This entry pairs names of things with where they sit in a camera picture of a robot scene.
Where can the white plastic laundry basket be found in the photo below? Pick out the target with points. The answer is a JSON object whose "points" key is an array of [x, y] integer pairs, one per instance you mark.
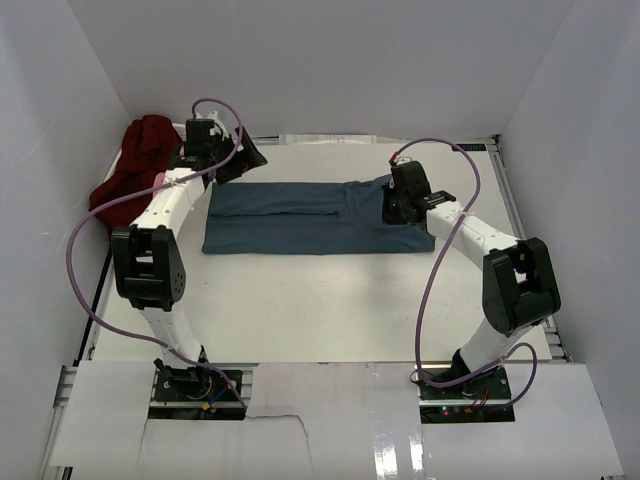
{"points": [[180, 130]]}

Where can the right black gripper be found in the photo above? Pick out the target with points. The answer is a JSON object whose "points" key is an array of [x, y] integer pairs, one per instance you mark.
{"points": [[388, 217]]}

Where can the teal blue t shirt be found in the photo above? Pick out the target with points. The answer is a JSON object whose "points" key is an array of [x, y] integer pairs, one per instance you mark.
{"points": [[306, 218]]}

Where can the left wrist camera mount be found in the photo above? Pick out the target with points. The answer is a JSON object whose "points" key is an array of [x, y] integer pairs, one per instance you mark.
{"points": [[219, 127]]}

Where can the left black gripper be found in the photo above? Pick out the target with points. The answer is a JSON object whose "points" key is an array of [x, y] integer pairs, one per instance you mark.
{"points": [[246, 160]]}

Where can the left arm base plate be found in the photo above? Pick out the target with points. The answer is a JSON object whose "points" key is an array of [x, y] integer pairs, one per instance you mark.
{"points": [[207, 398]]}

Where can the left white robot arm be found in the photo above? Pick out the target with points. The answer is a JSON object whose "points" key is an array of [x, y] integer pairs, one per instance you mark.
{"points": [[149, 270]]}

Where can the dark label sticker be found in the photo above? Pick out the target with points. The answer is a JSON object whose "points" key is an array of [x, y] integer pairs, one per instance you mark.
{"points": [[470, 147]]}

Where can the paper sheet at back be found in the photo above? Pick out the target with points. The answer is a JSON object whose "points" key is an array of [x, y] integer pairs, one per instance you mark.
{"points": [[326, 139]]}

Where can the dark red t shirt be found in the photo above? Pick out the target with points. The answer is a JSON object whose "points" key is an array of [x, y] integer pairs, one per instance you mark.
{"points": [[145, 152]]}

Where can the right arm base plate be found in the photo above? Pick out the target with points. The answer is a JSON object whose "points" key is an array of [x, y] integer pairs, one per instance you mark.
{"points": [[477, 401]]}

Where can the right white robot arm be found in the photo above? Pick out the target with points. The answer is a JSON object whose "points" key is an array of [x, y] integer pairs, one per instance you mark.
{"points": [[519, 288]]}

